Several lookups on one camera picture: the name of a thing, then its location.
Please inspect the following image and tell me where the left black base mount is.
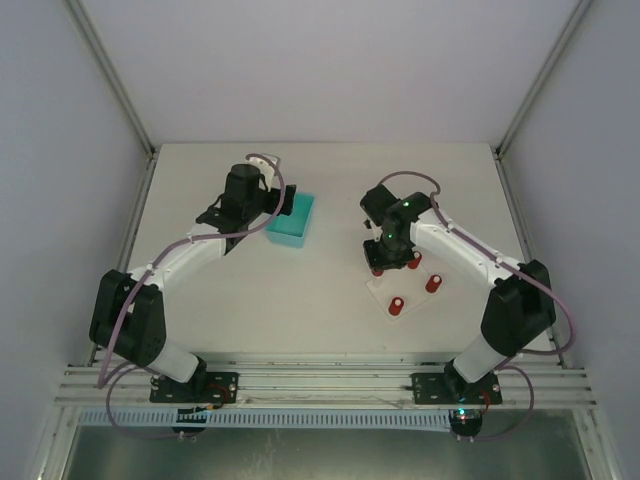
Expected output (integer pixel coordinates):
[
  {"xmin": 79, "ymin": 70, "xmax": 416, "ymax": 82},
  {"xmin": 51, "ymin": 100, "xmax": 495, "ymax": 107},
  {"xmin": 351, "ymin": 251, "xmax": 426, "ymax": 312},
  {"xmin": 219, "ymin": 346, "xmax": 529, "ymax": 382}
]
[{"xmin": 149, "ymin": 369, "xmax": 240, "ymax": 404}]

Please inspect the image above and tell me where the white peg base plate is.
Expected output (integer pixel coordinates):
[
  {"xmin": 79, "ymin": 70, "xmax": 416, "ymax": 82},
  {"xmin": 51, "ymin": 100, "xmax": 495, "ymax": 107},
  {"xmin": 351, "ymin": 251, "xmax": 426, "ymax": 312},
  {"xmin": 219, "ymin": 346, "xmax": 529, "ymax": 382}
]
[{"xmin": 365, "ymin": 267, "xmax": 436, "ymax": 323}]

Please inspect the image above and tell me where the right aluminium corner post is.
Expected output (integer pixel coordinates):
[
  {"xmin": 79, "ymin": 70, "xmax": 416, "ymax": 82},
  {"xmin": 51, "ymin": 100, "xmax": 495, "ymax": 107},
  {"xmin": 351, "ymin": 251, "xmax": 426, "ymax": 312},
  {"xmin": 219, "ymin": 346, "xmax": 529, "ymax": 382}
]
[{"xmin": 493, "ymin": 0, "xmax": 596, "ymax": 161}]

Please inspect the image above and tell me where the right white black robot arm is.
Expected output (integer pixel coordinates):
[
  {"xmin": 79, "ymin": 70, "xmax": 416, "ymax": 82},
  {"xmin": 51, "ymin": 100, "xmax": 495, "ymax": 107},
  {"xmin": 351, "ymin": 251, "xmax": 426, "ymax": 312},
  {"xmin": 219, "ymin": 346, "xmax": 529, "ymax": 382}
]
[{"xmin": 360, "ymin": 184, "xmax": 556, "ymax": 398}]

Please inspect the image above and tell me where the left aluminium corner post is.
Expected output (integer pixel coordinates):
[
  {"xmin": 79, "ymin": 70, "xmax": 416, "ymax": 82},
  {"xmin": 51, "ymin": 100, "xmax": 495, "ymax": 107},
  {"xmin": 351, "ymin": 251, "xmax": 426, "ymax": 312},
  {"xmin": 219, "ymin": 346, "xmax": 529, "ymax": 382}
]
[{"xmin": 63, "ymin": 0, "xmax": 156, "ymax": 160}]

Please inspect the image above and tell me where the teal plastic bin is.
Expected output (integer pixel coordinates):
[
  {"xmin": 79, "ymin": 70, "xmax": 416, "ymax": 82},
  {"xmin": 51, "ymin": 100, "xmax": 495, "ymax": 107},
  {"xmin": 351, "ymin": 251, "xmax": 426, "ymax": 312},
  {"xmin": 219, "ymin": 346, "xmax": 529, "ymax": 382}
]
[{"xmin": 265, "ymin": 193, "xmax": 315, "ymax": 249}]

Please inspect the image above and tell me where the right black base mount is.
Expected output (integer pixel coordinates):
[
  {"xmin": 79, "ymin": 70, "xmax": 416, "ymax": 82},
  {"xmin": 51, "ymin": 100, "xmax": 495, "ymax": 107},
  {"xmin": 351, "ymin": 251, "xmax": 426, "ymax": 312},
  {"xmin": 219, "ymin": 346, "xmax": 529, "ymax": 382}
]
[{"xmin": 405, "ymin": 360, "xmax": 503, "ymax": 406}]

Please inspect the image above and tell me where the red large spring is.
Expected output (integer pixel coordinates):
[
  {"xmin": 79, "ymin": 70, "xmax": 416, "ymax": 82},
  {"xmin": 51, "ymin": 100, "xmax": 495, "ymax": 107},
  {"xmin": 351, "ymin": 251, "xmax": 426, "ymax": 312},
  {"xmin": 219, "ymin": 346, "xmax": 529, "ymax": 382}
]
[{"xmin": 425, "ymin": 274, "xmax": 443, "ymax": 294}]

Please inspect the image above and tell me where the light blue cable duct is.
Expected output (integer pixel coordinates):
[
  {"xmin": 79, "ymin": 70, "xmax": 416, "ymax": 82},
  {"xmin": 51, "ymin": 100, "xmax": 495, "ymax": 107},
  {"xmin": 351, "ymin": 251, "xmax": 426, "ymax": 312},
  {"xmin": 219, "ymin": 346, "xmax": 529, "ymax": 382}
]
[{"xmin": 78, "ymin": 407, "xmax": 450, "ymax": 433}]

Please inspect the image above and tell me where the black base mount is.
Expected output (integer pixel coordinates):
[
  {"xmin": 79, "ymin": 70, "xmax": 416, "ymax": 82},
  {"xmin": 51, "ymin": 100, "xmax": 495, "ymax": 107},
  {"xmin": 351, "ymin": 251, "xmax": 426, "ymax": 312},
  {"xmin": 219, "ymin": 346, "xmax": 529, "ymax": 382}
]
[
  {"xmin": 149, "ymin": 369, "xmax": 240, "ymax": 404},
  {"xmin": 405, "ymin": 360, "xmax": 503, "ymax": 406}
]

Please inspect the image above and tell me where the aluminium corner post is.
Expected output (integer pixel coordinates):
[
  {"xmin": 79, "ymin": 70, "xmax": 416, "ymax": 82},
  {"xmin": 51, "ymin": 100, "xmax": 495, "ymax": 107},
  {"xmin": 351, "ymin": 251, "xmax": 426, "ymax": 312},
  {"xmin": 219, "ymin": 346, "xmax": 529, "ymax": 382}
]
[
  {"xmin": 493, "ymin": 0, "xmax": 596, "ymax": 161},
  {"xmin": 63, "ymin": 0, "xmax": 156, "ymax": 160}
]

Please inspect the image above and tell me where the aluminium rail frame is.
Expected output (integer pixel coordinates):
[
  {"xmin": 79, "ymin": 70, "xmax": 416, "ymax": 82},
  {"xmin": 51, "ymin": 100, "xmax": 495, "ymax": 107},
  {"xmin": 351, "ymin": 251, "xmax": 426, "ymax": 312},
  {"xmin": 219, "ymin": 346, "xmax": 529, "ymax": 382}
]
[{"xmin": 54, "ymin": 354, "xmax": 597, "ymax": 409}]

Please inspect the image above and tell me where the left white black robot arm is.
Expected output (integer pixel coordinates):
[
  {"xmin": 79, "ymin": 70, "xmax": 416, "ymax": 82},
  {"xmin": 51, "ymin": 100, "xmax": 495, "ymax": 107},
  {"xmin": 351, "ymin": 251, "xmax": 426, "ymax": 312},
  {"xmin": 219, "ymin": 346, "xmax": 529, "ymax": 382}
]
[{"xmin": 89, "ymin": 153, "xmax": 296, "ymax": 394}]

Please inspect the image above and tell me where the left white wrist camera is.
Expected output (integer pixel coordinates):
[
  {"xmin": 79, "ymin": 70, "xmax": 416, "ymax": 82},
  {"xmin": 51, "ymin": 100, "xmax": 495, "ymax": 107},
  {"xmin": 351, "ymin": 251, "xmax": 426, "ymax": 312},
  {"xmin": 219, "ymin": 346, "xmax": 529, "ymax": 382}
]
[{"xmin": 245, "ymin": 153, "xmax": 281, "ymax": 190}]

